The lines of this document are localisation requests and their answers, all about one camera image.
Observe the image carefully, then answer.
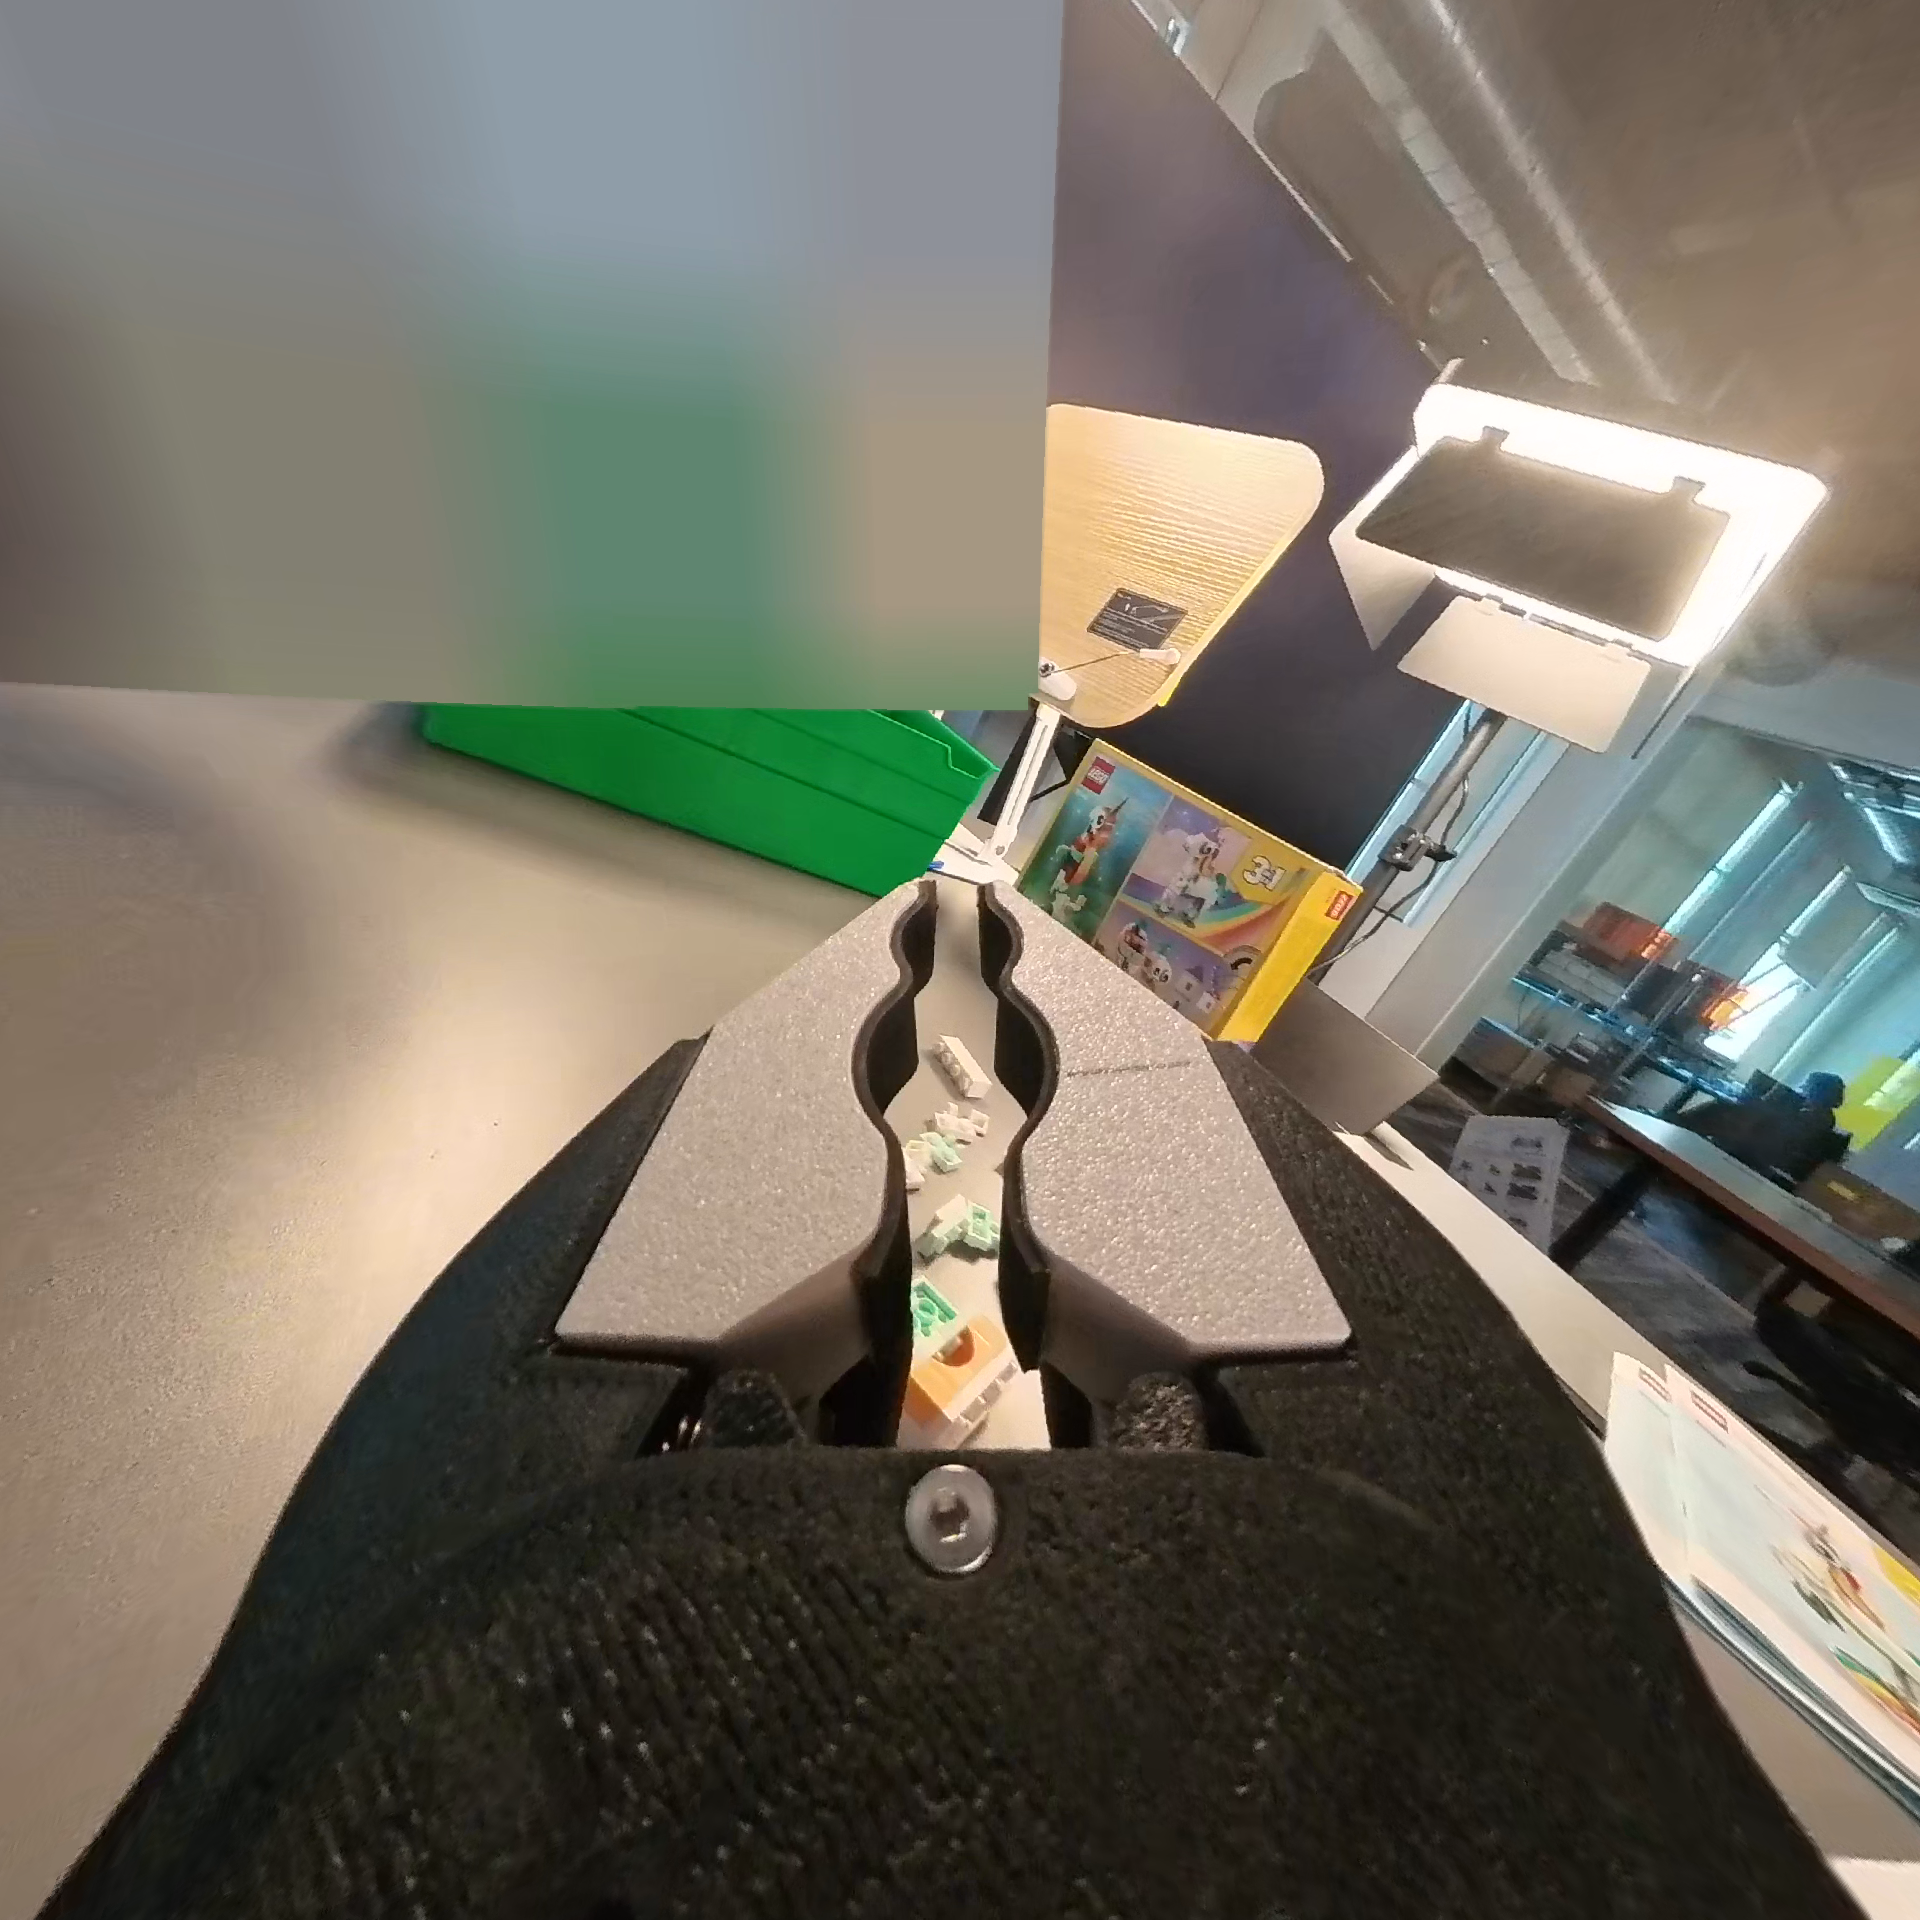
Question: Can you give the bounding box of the green plastic bin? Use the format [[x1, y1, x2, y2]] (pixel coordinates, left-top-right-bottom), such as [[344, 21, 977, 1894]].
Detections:
[[420, 702, 1002, 901]]

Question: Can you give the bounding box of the grey metal plate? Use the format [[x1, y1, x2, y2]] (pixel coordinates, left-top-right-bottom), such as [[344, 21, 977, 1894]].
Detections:
[[1259, 981, 1446, 1145]]

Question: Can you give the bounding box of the orange and white lego brick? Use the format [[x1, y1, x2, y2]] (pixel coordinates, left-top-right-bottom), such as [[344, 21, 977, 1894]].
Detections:
[[900, 1311, 1029, 1450]]

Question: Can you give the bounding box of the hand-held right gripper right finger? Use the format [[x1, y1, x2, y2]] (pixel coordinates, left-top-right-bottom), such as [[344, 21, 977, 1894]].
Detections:
[[972, 888, 1355, 1445]]

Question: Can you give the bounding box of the silver ventilation duct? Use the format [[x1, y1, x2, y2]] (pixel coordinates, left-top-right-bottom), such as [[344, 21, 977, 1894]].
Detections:
[[1393, 0, 1698, 400]]

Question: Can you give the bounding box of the printed paper sheet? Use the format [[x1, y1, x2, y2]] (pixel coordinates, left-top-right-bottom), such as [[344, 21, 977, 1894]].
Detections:
[[1446, 1110, 1572, 1244]]

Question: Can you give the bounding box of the light wooden panel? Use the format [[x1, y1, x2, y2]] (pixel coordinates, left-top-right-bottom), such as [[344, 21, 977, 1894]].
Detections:
[[1033, 401, 1330, 737]]

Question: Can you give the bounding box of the lego instruction booklet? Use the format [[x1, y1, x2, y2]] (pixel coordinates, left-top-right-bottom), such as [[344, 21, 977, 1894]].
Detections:
[[1602, 1350, 1920, 1809]]

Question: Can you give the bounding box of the brown wooden table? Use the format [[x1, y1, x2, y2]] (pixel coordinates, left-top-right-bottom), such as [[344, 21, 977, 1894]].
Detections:
[[1581, 1086, 1920, 1307]]

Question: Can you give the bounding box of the white desk stand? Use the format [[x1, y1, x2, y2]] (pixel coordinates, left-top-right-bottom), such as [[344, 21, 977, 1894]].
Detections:
[[929, 653, 1085, 900]]

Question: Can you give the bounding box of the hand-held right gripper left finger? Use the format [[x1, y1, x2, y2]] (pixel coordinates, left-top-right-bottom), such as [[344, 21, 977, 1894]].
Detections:
[[551, 882, 941, 1445]]

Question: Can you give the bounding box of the colourful lego box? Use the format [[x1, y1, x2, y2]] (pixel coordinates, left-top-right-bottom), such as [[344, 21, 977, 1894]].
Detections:
[[1015, 737, 1367, 1048]]

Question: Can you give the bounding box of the white light panel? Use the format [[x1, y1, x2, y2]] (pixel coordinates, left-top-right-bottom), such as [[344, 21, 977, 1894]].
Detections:
[[1325, 381, 1835, 751]]

